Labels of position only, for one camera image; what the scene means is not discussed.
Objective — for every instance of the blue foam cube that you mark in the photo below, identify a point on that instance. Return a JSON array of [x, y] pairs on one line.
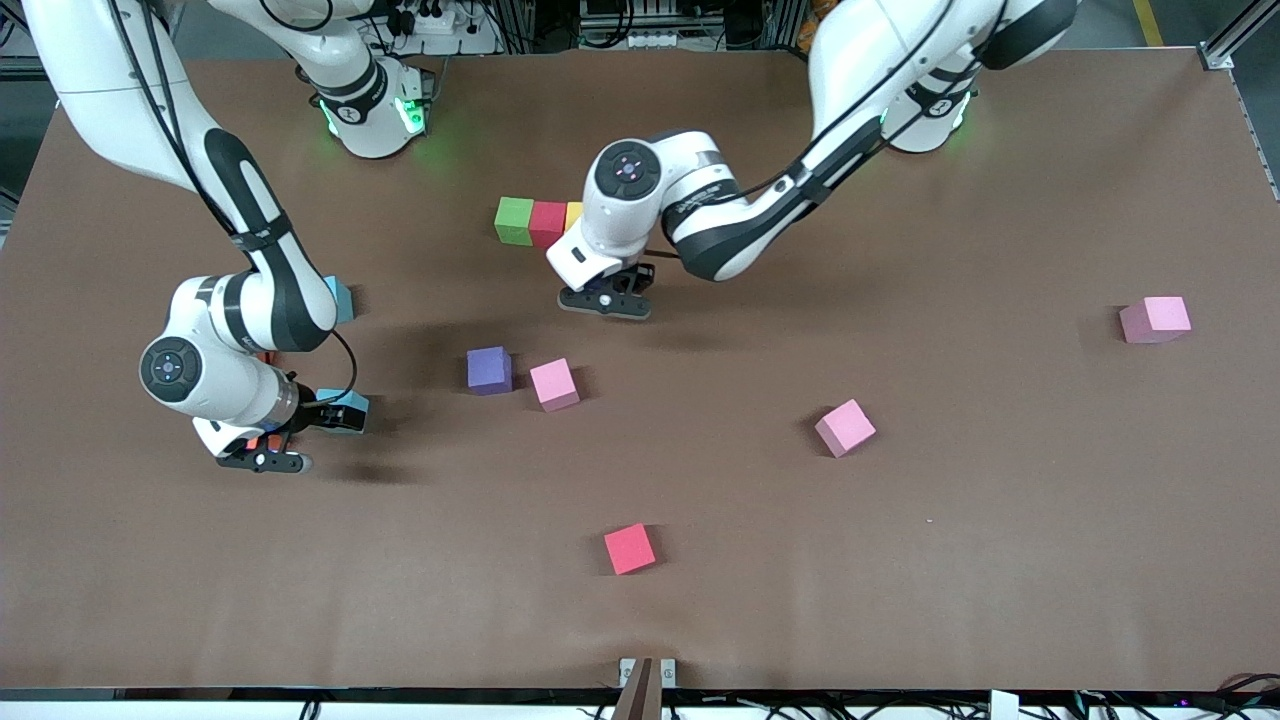
[[352, 410], [342, 300]]

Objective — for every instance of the small white box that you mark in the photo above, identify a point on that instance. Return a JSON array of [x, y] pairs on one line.
[[1003, 705]]

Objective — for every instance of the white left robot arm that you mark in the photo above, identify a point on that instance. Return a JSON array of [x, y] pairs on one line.
[[700, 200]]

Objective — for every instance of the purple foam cube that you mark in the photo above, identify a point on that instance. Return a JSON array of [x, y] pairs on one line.
[[489, 370]]

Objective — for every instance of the grey electronics rack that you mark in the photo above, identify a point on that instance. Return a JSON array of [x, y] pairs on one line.
[[650, 40]]

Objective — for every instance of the pink foam cube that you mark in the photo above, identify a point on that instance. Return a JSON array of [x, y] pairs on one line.
[[554, 384], [845, 427], [1155, 319]]

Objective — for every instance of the orange snack bag pile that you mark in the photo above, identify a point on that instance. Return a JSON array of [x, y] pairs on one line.
[[812, 20]]

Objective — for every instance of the brown table cover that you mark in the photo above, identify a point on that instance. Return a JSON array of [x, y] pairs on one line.
[[900, 550]]

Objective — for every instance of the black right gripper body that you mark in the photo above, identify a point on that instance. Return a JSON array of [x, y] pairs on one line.
[[309, 411]]

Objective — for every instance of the green foam cube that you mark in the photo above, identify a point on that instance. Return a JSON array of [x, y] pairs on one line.
[[515, 221]]

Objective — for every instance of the small metal bracket plate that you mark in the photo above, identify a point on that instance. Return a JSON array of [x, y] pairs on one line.
[[670, 672]]

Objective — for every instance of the white power strip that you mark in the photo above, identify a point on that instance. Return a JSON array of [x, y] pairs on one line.
[[470, 42]]

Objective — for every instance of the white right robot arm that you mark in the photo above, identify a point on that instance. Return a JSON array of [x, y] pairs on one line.
[[270, 260]]

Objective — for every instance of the red foam cube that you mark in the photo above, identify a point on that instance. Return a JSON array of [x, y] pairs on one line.
[[548, 224], [630, 548]]

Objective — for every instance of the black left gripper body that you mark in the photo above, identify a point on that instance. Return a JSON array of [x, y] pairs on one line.
[[636, 273]]

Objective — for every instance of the aluminium frame post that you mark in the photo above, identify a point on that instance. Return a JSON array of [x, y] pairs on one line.
[[1218, 57]]

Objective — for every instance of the brown camera pole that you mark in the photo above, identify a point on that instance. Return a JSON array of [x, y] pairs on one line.
[[640, 700]]

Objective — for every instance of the yellow foam cube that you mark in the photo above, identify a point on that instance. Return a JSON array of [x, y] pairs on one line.
[[573, 215]]

